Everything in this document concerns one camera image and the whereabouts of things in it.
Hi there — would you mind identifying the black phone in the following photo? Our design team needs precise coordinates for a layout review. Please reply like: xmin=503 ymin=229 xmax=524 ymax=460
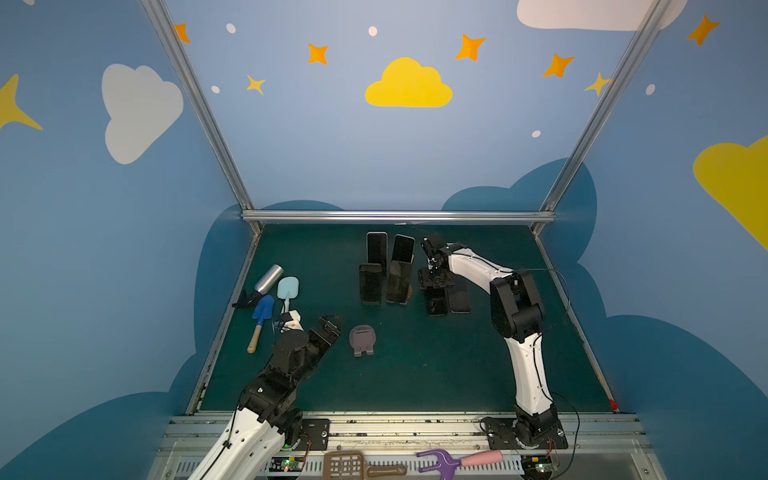
xmin=391 ymin=234 xmax=415 ymax=264
xmin=366 ymin=231 xmax=388 ymax=270
xmin=424 ymin=287 xmax=449 ymax=317
xmin=386 ymin=260 xmax=412 ymax=304
xmin=359 ymin=263 xmax=383 ymax=305

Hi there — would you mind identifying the aluminium frame post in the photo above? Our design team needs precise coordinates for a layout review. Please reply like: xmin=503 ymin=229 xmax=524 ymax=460
xmin=531 ymin=0 xmax=672 ymax=237
xmin=141 ymin=0 xmax=254 ymax=214

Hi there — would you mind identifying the right green circuit board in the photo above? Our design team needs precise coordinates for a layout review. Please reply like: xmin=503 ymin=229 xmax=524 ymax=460
xmin=520 ymin=456 xmax=556 ymax=480

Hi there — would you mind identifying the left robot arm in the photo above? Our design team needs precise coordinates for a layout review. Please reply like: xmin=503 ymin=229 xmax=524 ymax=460
xmin=191 ymin=314 xmax=343 ymax=479

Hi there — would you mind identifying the green circuit board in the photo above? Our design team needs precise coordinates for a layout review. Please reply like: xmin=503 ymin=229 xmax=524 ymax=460
xmin=267 ymin=456 xmax=305 ymax=475
xmin=520 ymin=456 xmax=556 ymax=480

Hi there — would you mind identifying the silver metal cylinder tool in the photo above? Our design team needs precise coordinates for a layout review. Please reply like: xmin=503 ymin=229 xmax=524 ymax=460
xmin=231 ymin=264 xmax=284 ymax=309

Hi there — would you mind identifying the brown slotted spatula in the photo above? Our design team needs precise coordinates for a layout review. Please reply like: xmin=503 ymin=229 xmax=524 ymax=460
xmin=323 ymin=451 xmax=408 ymax=480

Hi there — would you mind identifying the aluminium frame back bar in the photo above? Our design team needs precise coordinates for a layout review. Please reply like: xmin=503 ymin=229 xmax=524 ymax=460
xmin=241 ymin=209 xmax=555 ymax=224

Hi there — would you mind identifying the blue toy shovel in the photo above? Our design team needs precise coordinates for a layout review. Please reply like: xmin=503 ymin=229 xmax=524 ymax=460
xmin=247 ymin=295 xmax=275 ymax=354

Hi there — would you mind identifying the purple pink toy fork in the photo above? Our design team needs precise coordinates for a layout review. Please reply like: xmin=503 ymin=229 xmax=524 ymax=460
xmin=416 ymin=449 xmax=503 ymax=480

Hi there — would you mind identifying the aluminium frame left post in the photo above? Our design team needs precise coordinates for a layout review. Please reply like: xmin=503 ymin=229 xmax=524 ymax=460
xmin=141 ymin=0 xmax=254 ymax=214

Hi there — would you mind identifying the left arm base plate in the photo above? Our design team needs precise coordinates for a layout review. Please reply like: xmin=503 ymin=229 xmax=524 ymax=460
xmin=286 ymin=418 xmax=331 ymax=452

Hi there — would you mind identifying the aluminium frame right post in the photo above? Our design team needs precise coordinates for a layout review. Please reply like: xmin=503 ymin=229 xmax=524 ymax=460
xmin=531 ymin=0 xmax=672 ymax=237

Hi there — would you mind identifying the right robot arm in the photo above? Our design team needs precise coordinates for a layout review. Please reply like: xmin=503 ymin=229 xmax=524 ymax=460
xmin=420 ymin=234 xmax=561 ymax=448

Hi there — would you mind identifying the left green circuit board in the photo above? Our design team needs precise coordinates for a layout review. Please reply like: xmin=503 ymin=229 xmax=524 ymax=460
xmin=267 ymin=456 xmax=305 ymax=475

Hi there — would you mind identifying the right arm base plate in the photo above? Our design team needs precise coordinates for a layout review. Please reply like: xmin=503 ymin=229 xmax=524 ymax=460
xmin=479 ymin=416 xmax=569 ymax=450

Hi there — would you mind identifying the light blue spatula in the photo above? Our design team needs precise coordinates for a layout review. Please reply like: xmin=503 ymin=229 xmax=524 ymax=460
xmin=277 ymin=276 xmax=300 ymax=314

